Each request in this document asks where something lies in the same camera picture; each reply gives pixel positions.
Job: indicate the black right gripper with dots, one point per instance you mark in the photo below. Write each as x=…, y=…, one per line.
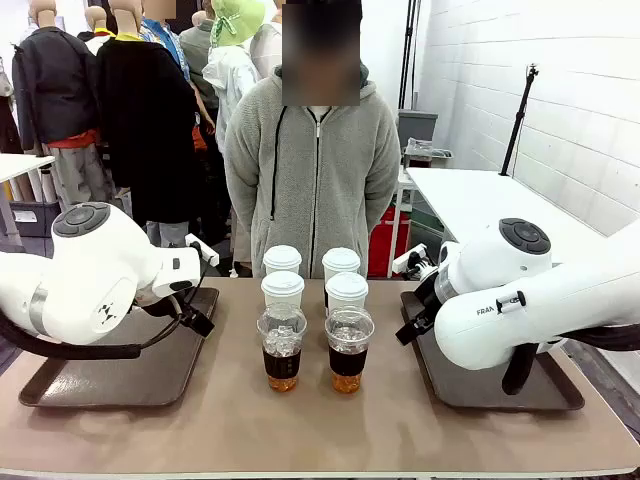
x=427, y=300

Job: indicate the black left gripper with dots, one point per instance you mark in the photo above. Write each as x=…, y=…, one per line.
x=162, y=306

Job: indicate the clear iced coffee cup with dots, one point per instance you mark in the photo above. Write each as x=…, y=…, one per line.
x=281, y=360
x=347, y=362

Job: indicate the white paper cup black sleeve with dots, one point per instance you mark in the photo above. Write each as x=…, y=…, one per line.
x=347, y=292
x=282, y=259
x=282, y=290
x=340, y=261

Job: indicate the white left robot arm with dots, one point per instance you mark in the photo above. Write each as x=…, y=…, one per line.
x=90, y=270

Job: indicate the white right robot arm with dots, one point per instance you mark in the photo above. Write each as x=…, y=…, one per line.
x=500, y=325

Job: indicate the brown plastic serving tray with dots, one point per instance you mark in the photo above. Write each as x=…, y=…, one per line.
x=475, y=390
x=125, y=385

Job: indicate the red box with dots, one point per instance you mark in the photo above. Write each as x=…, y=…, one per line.
x=382, y=245

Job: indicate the white side table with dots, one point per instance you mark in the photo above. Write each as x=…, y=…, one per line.
x=480, y=200

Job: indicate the person in grey fleece hoodie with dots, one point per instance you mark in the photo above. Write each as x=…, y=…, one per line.
x=310, y=190

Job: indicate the clear plastic bag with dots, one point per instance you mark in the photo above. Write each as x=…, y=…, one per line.
x=425, y=148

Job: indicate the grey storage box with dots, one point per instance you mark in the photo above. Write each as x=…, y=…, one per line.
x=35, y=220

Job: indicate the mannequin in black coat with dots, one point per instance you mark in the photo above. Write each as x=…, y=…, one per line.
x=145, y=130

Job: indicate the grey plastic bin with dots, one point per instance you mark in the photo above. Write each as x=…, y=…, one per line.
x=417, y=127

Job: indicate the white desk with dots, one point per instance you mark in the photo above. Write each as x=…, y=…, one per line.
x=22, y=165

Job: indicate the black tripod stand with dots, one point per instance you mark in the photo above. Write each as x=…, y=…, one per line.
x=517, y=120

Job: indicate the mannequin in white jacket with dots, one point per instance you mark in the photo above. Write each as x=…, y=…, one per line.
x=230, y=85

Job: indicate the mannequin in grey-green jacket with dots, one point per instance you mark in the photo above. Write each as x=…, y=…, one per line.
x=197, y=55

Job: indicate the mannequin in dark grey jacket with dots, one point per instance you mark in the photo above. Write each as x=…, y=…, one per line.
x=50, y=95

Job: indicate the black light stand poles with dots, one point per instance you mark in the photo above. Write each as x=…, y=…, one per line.
x=409, y=50

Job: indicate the mannequin in white shirt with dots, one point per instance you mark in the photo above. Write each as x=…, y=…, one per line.
x=265, y=47

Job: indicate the person in blue patterned shirt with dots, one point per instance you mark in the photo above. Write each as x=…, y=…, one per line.
x=167, y=40

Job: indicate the green bucket hat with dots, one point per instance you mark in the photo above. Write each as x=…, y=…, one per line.
x=235, y=22

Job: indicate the mannequin with yellow collar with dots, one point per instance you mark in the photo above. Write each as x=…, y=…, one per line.
x=97, y=30

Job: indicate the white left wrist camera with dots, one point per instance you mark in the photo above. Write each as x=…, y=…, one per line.
x=202, y=250

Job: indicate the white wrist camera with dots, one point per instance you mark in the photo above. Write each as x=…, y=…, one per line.
x=202, y=250
x=410, y=259

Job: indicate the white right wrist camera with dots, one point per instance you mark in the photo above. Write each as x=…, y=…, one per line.
x=410, y=259

